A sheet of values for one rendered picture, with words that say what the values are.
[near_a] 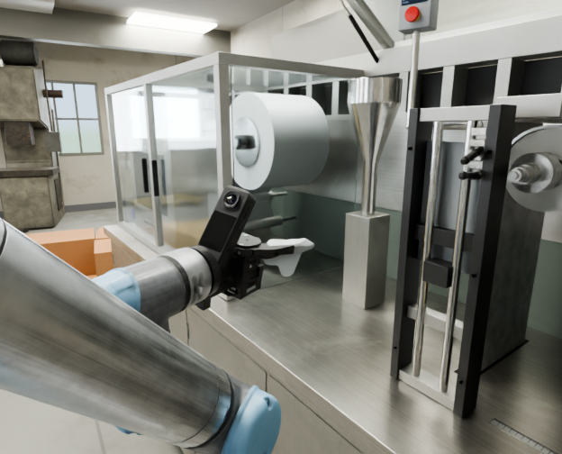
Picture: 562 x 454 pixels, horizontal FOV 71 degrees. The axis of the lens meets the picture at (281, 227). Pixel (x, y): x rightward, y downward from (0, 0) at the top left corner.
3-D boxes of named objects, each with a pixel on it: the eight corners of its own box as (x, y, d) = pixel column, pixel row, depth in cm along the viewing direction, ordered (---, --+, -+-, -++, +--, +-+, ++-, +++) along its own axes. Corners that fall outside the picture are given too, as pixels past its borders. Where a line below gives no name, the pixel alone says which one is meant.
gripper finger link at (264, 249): (285, 248, 64) (232, 249, 61) (286, 237, 63) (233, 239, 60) (296, 259, 60) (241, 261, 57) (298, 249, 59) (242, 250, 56)
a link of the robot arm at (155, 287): (70, 348, 44) (59, 274, 42) (150, 310, 53) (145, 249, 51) (114, 370, 40) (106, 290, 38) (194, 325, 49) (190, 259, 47)
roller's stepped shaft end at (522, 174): (500, 185, 62) (503, 164, 61) (518, 182, 65) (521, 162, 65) (521, 187, 59) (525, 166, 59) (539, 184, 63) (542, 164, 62)
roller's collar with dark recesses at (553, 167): (506, 190, 67) (512, 151, 66) (522, 187, 71) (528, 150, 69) (548, 195, 62) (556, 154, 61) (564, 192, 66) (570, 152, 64)
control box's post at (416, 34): (404, 126, 91) (411, 31, 86) (409, 126, 92) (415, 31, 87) (410, 126, 90) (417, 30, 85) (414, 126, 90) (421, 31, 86)
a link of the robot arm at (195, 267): (149, 247, 50) (196, 267, 46) (176, 239, 54) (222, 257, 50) (148, 299, 53) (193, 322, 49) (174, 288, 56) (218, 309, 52)
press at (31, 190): (84, 228, 579) (59, 32, 516) (-21, 240, 516) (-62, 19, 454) (75, 212, 690) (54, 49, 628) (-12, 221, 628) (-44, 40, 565)
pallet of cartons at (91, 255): (168, 265, 421) (166, 221, 409) (187, 298, 340) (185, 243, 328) (19, 286, 366) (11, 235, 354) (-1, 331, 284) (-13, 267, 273)
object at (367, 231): (330, 298, 122) (336, 104, 108) (361, 288, 130) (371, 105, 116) (365, 315, 111) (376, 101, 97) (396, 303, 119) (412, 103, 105)
